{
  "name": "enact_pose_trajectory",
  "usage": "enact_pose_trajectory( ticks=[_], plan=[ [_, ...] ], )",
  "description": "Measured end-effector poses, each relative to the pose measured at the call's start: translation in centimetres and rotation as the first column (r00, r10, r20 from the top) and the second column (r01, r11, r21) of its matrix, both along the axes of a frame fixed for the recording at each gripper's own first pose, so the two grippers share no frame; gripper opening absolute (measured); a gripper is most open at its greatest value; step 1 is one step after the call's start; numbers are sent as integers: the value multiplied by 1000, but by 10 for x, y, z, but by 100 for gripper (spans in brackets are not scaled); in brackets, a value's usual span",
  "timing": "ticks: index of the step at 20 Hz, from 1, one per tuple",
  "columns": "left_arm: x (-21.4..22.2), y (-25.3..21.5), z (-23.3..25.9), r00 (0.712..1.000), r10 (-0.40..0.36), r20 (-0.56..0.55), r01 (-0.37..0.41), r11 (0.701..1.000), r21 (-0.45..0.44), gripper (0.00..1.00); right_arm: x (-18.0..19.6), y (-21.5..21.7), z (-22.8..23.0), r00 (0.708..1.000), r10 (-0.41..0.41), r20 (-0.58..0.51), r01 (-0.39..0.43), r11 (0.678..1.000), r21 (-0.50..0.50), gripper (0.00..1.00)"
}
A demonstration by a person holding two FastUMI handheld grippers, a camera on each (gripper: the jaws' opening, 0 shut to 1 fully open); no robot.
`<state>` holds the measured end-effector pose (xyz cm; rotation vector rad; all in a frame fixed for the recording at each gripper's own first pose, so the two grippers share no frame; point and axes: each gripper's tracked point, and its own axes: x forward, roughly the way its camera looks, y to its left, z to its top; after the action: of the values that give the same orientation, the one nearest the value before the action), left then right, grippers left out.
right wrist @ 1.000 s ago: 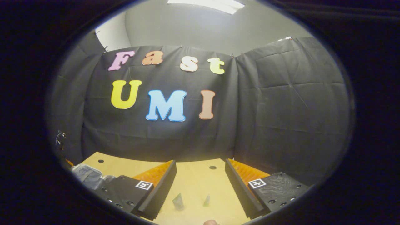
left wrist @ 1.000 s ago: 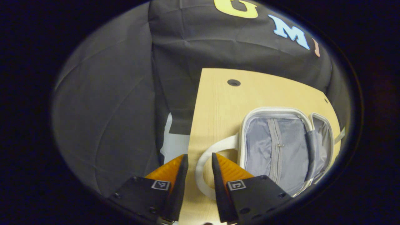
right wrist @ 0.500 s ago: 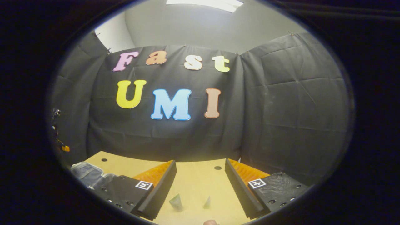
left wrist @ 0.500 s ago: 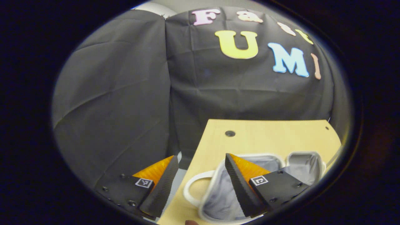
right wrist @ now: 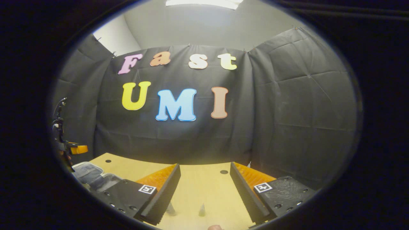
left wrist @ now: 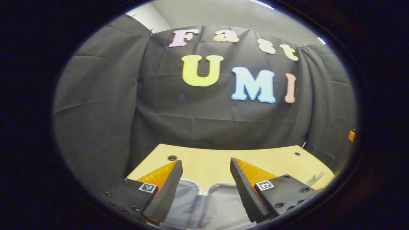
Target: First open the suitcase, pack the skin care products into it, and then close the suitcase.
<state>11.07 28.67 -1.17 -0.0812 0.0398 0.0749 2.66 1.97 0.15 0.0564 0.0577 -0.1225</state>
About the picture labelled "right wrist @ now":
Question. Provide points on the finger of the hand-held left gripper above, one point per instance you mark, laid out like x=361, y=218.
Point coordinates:
x=80, y=149

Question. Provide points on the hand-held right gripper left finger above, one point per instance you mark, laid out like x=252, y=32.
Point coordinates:
x=164, y=195

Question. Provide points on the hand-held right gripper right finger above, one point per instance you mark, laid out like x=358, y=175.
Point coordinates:
x=244, y=195

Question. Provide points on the white suitcase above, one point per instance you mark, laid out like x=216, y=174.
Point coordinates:
x=86, y=172

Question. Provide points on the black backdrop cloth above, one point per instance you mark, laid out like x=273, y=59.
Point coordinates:
x=271, y=111

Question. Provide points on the ceiling light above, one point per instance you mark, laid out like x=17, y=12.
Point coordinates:
x=204, y=3

